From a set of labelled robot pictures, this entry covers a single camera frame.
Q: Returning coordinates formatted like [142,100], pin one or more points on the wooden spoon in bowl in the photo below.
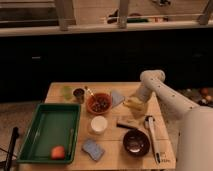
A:
[90,93]

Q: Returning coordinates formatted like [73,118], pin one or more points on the yellow banana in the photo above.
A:
[134,102]

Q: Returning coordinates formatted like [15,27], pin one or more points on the orange fruit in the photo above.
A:
[58,152]

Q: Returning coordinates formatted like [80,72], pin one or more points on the black stand pole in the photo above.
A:
[9,157]

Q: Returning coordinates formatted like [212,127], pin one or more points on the blue sponge near front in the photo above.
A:
[94,150]

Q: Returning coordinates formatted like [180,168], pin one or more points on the dark brown bowl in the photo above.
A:
[136,143]

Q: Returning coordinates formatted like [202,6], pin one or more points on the white black kitchen tool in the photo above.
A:
[149,124]

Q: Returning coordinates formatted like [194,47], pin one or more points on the white paper cup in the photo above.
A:
[99,124]

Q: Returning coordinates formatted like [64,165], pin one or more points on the metal cup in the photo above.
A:
[79,95]

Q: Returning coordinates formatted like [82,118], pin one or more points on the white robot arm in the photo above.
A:
[195,142]

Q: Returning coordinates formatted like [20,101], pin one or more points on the green plastic cup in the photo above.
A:
[67,92]

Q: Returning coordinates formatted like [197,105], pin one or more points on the green plastic tray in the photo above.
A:
[53,124]

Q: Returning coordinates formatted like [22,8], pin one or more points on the red bowl with food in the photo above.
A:
[99,103]

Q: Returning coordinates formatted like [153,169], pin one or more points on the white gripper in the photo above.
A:
[143,93]

